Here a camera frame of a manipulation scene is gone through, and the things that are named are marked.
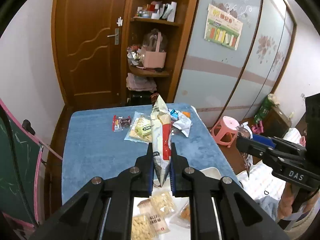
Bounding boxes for right human hand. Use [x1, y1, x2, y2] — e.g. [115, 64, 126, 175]
[277, 183, 319, 219]

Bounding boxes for white plastic storage bin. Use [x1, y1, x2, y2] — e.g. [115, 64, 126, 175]
[100, 166, 224, 240]

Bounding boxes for green flower bouquet wrap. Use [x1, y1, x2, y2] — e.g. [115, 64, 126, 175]
[253, 93, 279, 124]

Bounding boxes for colourful wall calendar poster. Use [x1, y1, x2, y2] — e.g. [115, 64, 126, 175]
[204, 4, 243, 50]

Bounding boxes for pink gift basket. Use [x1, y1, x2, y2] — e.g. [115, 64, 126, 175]
[141, 29, 168, 69]

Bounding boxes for popcorn bag in bin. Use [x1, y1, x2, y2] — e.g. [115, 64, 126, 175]
[150, 191, 177, 218]

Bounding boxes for beige labelled snack pack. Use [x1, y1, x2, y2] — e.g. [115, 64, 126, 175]
[137, 199, 170, 235]

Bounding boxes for green candy bar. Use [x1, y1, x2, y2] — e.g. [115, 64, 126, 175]
[135, 124, 151, 137]

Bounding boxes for pale sliding wardrobe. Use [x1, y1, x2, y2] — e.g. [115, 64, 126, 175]
[175, 0, 296, 127]

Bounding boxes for wooden corner shelf unit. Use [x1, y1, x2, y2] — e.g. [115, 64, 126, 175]
[121, 0, 198, 106]

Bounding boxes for green chalkboard pink frame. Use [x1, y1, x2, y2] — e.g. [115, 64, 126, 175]
[0, 98, 63, 228]

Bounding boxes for white orange snack wrapper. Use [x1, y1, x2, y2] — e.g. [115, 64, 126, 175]
[172, 111, 192, 138]

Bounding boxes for blue foil snack packet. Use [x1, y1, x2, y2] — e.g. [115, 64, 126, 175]
[169, 109, 178, 121]

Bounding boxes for red dark candy packet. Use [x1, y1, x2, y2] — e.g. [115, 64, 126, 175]
[112, 115, 131, 132]

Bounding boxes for folded pink cloth stack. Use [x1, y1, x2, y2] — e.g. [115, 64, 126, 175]
[126, 73, 157, 92]

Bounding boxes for brown wooden door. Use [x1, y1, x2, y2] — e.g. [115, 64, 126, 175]
[52, 0, 126, 110]

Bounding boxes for boxes on top shelf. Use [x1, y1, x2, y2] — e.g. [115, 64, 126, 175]
[133, 1, 177, 23]

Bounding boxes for pink plastic stool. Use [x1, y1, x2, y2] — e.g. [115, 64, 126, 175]
[210, 116, 240, 148]

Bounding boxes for white red snack bag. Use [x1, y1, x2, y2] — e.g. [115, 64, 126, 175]
[150, 95, 171, 187]

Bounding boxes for silver door handle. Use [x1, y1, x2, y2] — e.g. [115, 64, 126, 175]
[107, 28, 119, 46]

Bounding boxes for blue plush table cover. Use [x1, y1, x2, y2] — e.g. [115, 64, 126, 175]
[61, 103, 237, 203]

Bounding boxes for fried snack clear tray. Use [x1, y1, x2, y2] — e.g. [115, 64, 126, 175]
[170, 201, 191, 229]

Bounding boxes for clear bag of crackers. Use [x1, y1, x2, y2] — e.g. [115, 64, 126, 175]
[124, 111, 152, 144]

